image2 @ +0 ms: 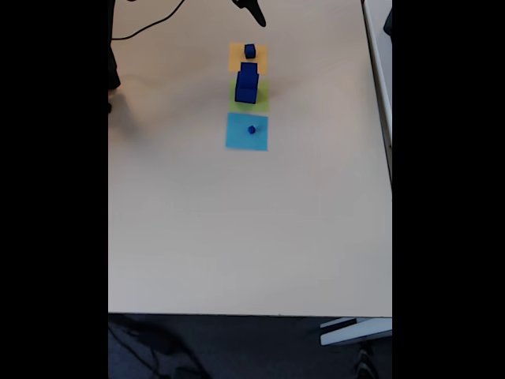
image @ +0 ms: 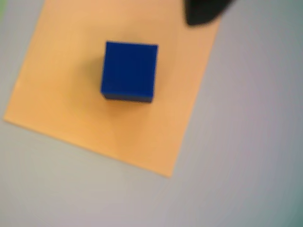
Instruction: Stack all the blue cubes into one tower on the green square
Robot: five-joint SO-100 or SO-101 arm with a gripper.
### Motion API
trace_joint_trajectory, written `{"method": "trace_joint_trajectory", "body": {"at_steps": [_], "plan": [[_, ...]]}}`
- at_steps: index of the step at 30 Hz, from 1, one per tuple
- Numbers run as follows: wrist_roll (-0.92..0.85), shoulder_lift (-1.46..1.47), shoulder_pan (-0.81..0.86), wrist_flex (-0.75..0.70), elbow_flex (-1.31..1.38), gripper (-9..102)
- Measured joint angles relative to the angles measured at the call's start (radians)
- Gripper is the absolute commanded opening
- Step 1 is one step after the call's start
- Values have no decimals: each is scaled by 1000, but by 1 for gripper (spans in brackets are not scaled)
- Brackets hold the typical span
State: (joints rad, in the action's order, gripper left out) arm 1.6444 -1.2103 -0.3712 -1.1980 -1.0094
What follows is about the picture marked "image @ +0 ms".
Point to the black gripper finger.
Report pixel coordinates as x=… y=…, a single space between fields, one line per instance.
x=203 y=10

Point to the small blue cube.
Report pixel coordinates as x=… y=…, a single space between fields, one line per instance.
x=129 y=71

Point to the orange paper square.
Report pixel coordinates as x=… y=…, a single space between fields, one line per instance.
x=59 y=94

